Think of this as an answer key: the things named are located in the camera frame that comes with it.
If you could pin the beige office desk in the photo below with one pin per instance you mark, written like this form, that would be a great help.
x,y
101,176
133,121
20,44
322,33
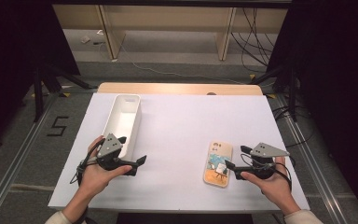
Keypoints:
x,y
167,17

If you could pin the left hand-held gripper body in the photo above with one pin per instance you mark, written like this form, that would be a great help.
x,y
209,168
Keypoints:
x,y
109,147

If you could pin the aluminium floor rail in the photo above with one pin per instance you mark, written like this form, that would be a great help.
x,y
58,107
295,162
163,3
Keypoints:
x,y
15,161
310,161

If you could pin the person's right hand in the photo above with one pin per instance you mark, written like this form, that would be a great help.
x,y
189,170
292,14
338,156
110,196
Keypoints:
x,y
275,188

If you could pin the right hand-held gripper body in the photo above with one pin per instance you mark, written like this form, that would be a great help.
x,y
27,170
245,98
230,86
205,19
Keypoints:
x,y
267,151

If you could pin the black metal stand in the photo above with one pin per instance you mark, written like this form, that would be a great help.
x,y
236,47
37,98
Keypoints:
x,y
293,93
38,93

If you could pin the person's left hand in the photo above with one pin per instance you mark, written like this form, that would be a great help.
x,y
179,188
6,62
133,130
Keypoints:
x,y
94,180

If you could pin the white plastic bin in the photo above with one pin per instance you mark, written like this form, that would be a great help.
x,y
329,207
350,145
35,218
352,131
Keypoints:
x,y
122,119

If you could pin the beige illustrated phone case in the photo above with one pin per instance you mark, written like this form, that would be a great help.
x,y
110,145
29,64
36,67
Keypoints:
x,y
217,175

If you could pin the black curtain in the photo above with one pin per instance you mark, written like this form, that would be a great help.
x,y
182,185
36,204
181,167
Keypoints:
x,y
9,62
338,77

